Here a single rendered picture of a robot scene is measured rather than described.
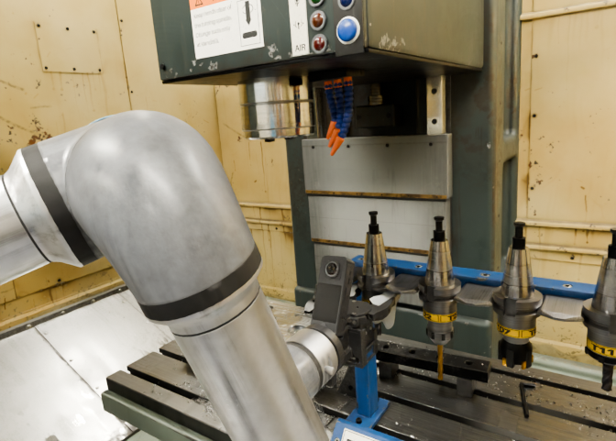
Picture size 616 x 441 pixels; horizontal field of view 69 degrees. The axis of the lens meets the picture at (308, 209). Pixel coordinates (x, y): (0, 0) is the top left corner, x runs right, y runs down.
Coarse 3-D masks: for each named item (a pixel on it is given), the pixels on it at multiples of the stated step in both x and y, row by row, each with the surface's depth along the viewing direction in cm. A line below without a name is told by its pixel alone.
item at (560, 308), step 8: (544, 296) 64; (552, 296) 63; (560, 296) 63; (544, 304) 61; (552, 304) 61; (560, 304) 61; (568, 304) 60; (576, 304) 60; (544, 312) 59; (552, 312) 59; (560, 312) 58; (568, 312) 58; (576, 312) 58; (560, 320) 57; (568, 320) 57; (576, 320) 57
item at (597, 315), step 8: (584, 304) 58; (584, 312) 58; (592, 312) 56; (600, 312) 56; (584, 320) 58; (592, 320) 57; (600, 320) 55; (608, 320) 55; (592, 328) 56; (600, 328) 56; (608, 328) 55
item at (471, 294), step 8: (464, 288) 68; (472, 288) 68; (480, 288) 68; (488, 288) 68; (456, 296) 66; (464, 296) 65; (472, 296) 65; (480, 296) 65; (488, 296) 65; (472, 304) 63; (480, 304) 63; (488, 304) 63
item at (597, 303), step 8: (608, 264) 55; (600, 272) 56; (608, 272) 55; (600, 280) 56; (608, 280) 55; (600, 288) 56; (608, 288) 55; (600, 296) 56; (608, 296) 55; (592, 304) 57; (600, 304) 56; (608, 304) 55; (608, 312) 55
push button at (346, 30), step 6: (348, 18) 61; (342, 24) 62; (348, 24) 61; (354, 24) 61; (342, 30) 62; (348, 30) 62; (354, 30) 61; (342, 36) 62; (348, 36) 62; (354, 36) 62
